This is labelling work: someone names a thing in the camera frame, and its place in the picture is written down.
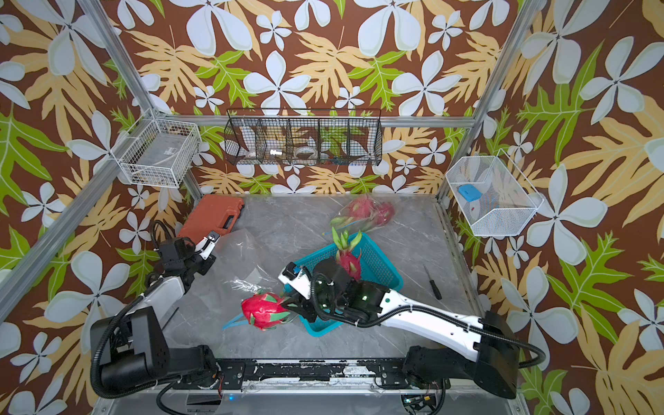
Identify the white wire basket left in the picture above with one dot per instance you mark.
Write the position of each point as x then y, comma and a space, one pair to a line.
157, 152

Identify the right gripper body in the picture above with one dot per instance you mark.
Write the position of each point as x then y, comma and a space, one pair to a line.
322, 300

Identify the screwdriver black yellow handle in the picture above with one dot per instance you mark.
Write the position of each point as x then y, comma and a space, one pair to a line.
435, 290

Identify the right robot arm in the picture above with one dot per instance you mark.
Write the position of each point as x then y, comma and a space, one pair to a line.
479, 348

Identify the black wire basket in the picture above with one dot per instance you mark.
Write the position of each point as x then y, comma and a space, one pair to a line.
309, 137

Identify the white wire basket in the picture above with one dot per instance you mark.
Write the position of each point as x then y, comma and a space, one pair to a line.
157, 152
509, 200

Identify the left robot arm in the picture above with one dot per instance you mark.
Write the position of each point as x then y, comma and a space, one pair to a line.
129, 350

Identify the black mounting base rail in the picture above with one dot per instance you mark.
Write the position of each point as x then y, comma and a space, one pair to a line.
345, 376

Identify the zip-top bag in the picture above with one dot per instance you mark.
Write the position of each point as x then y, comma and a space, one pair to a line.
241, 269
364, 227

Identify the white wire basket right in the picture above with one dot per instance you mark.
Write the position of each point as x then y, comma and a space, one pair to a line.
509, 200

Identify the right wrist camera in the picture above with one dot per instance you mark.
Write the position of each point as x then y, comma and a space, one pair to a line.
299, 279

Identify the blue object in basket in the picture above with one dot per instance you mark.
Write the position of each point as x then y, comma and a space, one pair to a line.
470, 193

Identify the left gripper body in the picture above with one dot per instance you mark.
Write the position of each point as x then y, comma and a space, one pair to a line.
198, 264

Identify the dragon fruit bag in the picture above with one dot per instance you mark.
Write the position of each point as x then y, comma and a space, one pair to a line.
356, 212
384, 212
345, 252
265, 311

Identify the red plastic tool case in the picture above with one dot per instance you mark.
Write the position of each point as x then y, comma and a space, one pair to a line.
214, 213

